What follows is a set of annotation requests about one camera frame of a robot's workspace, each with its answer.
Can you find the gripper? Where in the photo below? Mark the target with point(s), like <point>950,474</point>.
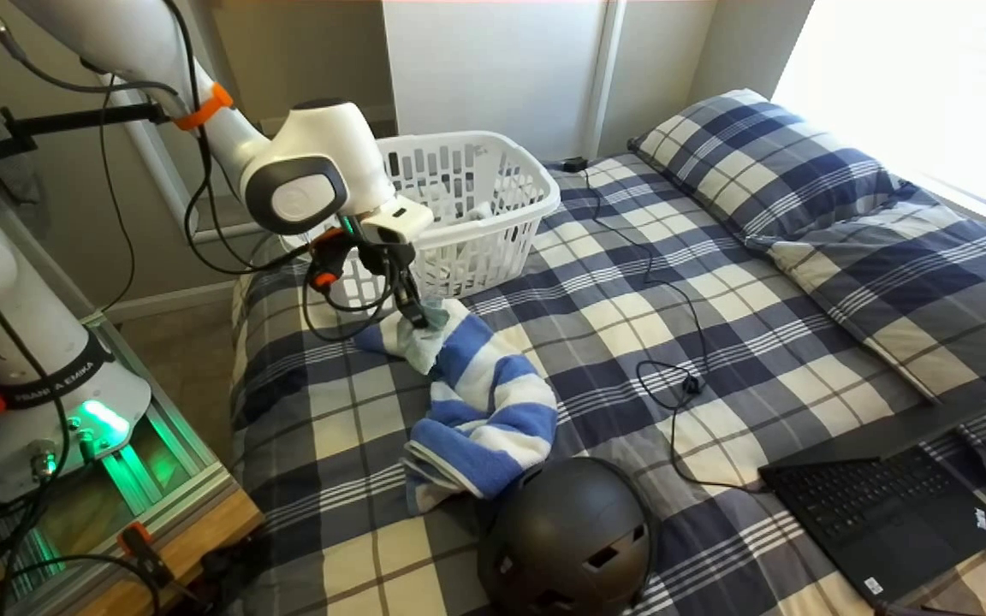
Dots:
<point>386,257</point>

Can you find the blue white striped cloth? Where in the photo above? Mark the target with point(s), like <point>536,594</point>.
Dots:
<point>493,402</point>

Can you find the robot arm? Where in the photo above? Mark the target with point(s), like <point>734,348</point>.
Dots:
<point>305,184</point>

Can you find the white plastic laundry basket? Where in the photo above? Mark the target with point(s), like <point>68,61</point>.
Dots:
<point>484,192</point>

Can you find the white door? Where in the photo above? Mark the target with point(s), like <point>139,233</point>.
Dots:
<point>493,68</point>

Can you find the blue plaid bed cover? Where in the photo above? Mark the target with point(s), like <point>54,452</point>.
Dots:
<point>630,342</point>

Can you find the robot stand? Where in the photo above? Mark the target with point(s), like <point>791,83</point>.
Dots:
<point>163,479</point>

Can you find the black helmet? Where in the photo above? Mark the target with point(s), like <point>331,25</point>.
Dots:
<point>566,535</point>

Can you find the blue plaid pillow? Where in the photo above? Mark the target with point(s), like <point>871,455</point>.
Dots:
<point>929,282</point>
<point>767,162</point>

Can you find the black laptop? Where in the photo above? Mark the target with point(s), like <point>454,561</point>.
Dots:
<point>887,513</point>

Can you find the window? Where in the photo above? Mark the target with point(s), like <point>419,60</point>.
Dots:
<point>929,94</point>

